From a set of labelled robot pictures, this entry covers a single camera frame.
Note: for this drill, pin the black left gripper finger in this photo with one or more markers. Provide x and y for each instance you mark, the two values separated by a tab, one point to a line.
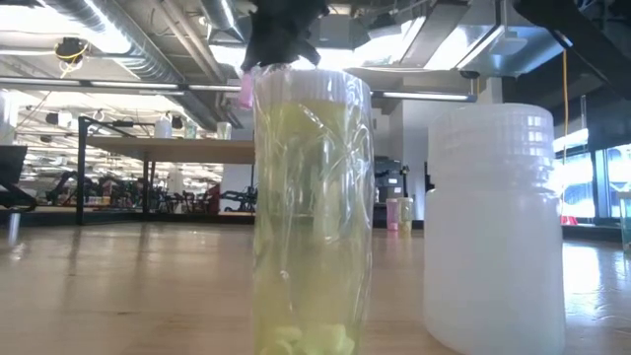
309	51
251	58

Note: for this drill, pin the pink medicine bottle white cap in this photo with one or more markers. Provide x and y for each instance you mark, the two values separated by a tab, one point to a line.
245	91
392	214

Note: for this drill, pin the white plastic medicine bottle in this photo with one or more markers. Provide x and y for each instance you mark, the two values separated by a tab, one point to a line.
493	246
162	129

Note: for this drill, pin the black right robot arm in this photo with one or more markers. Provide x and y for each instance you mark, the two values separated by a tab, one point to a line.
581	34

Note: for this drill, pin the yellow medicine bottle white cap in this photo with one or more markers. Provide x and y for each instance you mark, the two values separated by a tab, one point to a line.
405	213
313	222

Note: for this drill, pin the dark ceiling beam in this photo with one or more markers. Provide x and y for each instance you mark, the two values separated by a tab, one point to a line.
337	32

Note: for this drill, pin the silver round ceiling pipe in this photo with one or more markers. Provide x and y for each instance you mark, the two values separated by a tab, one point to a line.
222	17

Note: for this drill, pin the short ceiling light strip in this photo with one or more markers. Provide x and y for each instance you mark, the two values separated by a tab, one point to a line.
424	95

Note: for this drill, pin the long ceiling light strip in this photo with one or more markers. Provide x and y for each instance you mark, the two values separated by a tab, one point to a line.
123	85

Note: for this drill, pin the black background cabinet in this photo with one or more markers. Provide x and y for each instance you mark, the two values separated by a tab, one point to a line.
389	180

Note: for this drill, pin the black slanted stand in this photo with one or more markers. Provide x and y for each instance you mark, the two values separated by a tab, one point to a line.
11	165

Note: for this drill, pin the small red object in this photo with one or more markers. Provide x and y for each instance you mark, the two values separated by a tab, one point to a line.
568	221

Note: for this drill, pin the silver corrugated ventilation duct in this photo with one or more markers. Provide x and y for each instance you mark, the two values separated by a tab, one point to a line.
143	54

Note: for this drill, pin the wooden shelf with black frame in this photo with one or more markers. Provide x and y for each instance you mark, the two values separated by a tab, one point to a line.
172	150

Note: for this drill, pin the rectangular metal ceiling duct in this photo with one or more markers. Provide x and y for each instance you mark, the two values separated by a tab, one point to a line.
468	44

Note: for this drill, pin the dark dome ceiling camera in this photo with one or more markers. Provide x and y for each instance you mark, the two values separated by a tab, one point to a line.
469	74

